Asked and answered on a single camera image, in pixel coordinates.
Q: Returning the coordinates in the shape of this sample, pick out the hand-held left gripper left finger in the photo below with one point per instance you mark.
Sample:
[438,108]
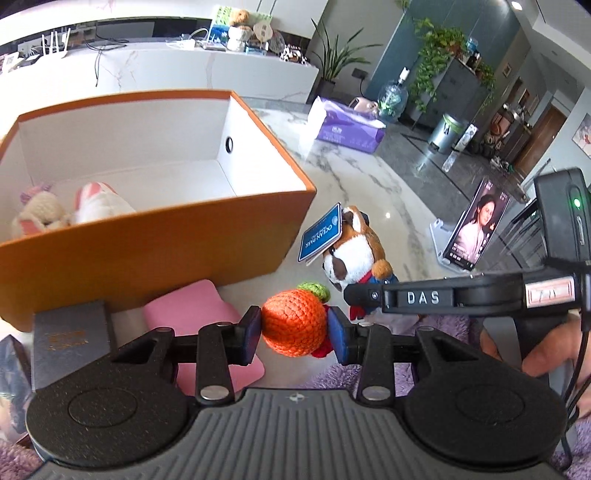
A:
[251,334]

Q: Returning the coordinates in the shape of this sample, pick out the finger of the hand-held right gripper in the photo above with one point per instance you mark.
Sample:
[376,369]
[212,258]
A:
[364,295]

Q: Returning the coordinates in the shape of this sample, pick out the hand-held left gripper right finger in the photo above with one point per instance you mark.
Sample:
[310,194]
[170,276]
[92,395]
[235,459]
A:
[339,339]

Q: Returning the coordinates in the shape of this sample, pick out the crocheted orange toy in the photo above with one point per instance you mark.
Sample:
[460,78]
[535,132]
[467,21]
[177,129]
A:
[291,318]

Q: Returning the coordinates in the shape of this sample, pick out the brown white plush dog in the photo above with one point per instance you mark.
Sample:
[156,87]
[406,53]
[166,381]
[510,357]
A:
[355,254]

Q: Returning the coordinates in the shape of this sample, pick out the pink soft pad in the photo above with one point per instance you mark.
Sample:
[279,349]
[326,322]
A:
[194,309]

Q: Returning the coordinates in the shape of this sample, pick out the orange cardboard box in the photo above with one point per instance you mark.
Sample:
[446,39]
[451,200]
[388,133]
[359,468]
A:
[138,258]

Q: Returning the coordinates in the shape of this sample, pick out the dark grey box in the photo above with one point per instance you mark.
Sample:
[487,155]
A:
[69,341]

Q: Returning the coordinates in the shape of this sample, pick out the person's right hand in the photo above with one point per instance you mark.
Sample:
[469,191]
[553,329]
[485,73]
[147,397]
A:
[547,355]

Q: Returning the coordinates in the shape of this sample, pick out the purple fuzzy blanket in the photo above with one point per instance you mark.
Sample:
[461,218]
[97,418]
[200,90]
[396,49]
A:
[332,383]

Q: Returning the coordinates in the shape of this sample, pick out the smartphone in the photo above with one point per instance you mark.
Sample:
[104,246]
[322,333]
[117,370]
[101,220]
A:
[475,226]

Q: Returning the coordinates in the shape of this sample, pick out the clear phone stand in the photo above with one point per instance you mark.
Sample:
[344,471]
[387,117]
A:
[438,230]

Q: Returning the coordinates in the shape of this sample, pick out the wooden door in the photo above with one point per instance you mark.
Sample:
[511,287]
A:
[540,143]

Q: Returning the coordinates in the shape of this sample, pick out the metal trash can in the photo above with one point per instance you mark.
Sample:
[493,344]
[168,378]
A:
[445,134]

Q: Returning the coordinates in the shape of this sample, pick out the purple tissue box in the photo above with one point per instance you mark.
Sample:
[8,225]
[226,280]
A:
[346,134]

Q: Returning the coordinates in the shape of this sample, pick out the pink bag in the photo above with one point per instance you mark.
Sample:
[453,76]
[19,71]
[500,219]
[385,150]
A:
[362,105]

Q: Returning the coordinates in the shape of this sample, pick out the blue water jug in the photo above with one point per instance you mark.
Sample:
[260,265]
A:
[392,99]

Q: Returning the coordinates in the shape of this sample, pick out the pink white plush toy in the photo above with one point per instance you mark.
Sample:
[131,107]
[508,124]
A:
[99,207]

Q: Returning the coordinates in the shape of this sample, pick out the grey cabinet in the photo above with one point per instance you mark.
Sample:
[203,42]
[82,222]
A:
[461,87]

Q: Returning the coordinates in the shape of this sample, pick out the potted long-leaf plant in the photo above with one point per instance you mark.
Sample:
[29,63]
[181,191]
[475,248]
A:
[330,60]

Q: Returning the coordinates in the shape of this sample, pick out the trailing green plant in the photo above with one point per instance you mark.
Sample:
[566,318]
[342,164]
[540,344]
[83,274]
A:
[434,50]

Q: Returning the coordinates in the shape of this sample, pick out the white crocheted bunny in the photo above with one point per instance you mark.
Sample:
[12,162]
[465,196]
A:
[39,210]

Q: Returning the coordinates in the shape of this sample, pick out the black white spotted plush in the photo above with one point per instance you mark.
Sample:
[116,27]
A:
[293,54]

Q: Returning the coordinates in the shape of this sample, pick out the white marble counter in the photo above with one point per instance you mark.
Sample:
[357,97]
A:
[184,69]

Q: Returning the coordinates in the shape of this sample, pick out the white plush bear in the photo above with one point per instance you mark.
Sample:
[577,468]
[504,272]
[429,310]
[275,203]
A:
[239,38]

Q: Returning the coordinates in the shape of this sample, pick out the brown teddy bear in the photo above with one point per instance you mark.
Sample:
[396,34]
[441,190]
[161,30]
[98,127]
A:
[240,17]

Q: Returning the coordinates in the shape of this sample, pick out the black television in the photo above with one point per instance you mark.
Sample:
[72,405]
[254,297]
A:
[124,30]

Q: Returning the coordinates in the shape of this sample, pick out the white router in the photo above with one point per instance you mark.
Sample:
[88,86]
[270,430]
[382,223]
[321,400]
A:
[55,48]

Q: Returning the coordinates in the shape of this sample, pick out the wall picture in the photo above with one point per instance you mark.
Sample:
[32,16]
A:
[582,136]

